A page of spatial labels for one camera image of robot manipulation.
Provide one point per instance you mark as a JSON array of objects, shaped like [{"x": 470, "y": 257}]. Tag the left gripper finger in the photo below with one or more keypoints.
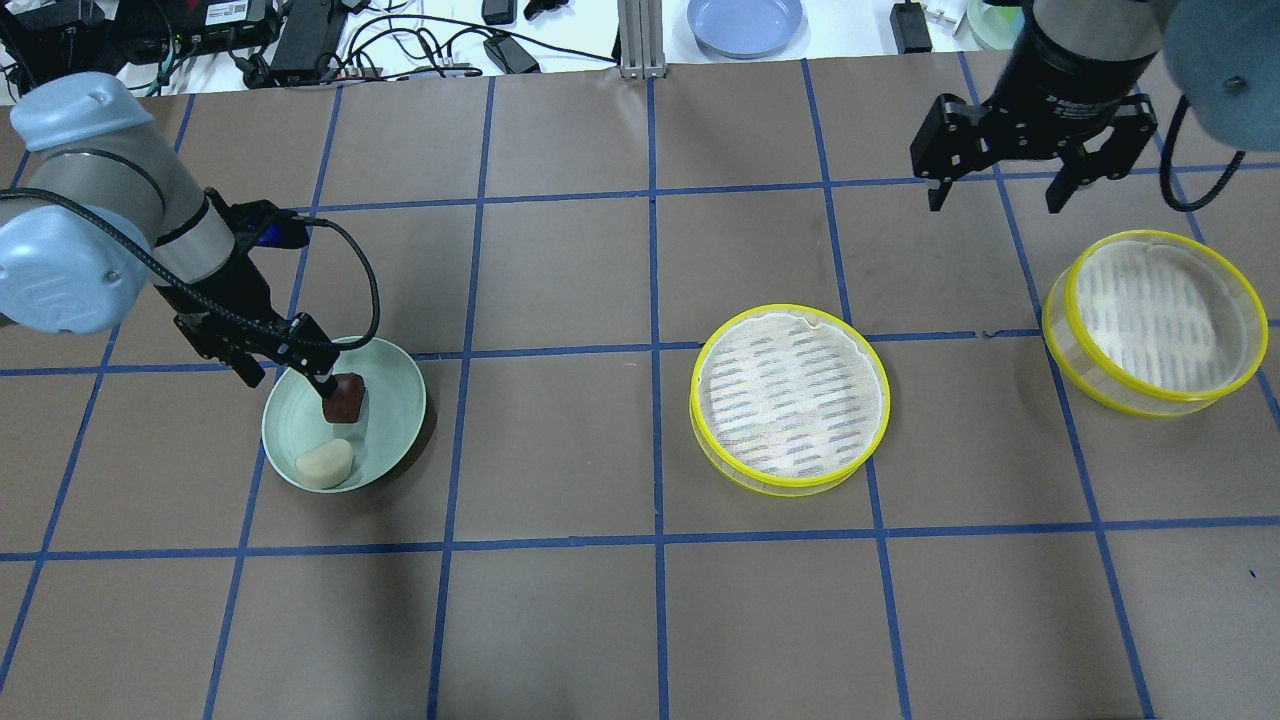
[
  {"x": 250, "y": 371},
  {"x": 326, "y": 386}
]

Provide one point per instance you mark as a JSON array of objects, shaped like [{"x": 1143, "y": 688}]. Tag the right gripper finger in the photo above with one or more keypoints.
[
  {"x": 937, "y": 192},
  {"x": 1073, "y": 177}
]

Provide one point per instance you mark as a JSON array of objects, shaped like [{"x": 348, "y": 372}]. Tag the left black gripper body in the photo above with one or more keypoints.
[{"x": 232, "y": 290}]

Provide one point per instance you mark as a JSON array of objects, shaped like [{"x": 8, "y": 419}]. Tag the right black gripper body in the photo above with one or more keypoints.
[{"x": 1072, "y": 68}]

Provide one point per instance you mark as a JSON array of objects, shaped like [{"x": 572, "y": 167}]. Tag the brown steamed bun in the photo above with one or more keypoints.
[{"x": 345, "y": 406}]

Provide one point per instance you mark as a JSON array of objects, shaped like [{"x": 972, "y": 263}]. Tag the white steamed bun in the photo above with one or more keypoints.
[{"x": 325, "y": 466}]

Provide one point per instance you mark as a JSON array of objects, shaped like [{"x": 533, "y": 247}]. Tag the yellow rimmed steamer basket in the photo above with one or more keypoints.
[{"x": 1153, "y": 324}]

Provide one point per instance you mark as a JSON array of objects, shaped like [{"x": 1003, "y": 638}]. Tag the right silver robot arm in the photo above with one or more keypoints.
[{"x": 1222, "y": 56}]

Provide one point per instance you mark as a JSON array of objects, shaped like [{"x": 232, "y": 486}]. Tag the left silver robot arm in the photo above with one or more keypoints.
[{"x": 110, "y": 210}]

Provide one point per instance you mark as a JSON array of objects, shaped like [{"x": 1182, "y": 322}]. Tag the yellow steamer basket with cloth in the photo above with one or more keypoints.
[{"x": 788, "y": 401}]

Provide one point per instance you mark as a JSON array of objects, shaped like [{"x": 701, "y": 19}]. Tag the light green plate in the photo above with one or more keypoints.
[{"x": 395, "y": 407}]

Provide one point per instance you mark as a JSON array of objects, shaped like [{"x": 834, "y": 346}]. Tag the green plate with blocks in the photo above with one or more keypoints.
[{"x": 995, "y": 25}]

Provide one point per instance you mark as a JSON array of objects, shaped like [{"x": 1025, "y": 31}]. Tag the blue plate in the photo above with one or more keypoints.
[{"x": 744, "y": 29}]

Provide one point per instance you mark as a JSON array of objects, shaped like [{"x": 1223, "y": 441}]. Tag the black power adapter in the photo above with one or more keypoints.
[{"x": 509, "y": 56}]

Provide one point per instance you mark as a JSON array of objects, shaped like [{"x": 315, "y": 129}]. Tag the aluminium frame post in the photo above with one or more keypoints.
[{"x": 640, "y": 35}]

